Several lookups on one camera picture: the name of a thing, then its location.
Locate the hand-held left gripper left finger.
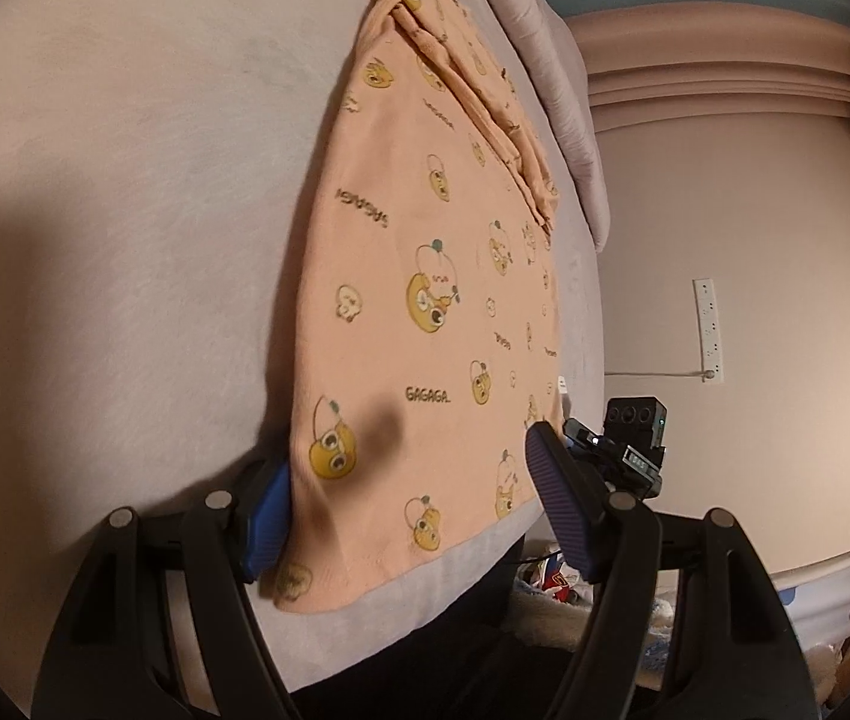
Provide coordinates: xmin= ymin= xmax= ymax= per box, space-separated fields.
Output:
xmin=31 ymin=457 xmax=303 ymax=720

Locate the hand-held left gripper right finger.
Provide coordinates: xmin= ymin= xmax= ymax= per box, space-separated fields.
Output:
xmin=525 ymin=420 xmax=820 ymax=720

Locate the peach fruit print shirt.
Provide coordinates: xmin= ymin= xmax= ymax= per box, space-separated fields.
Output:
xmin=272 ymin=0 xmax=565 ymax=616

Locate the colourful packet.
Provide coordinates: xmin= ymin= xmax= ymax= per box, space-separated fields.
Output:
xmin=515 ymin=559 xmax=592 ymax=605

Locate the white fluffy rug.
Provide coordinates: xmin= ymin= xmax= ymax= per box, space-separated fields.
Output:
xmin=507 ymin=585 xmax=696 ymax=655

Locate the white plastic drawer cabinet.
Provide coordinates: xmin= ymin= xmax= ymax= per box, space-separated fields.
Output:
xmin=770 ymin=536 xmax=850 ymax=653

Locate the lilac bed sheet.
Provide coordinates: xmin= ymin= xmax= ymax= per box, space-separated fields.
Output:
xmin=0 ymin=0 xmax=607 ymax=692

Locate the lilac quilt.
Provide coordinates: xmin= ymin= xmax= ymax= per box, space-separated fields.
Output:
xmin=447 ymin=0 xmax=612 ymax=254

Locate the pink curtain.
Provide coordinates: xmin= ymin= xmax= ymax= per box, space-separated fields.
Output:
xmin=563 ymin=7 xmax=850 ymax=121

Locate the white wall power strip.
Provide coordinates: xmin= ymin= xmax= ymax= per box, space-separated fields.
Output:
xmin=692 ymin=277 xmax=726 ymax=384

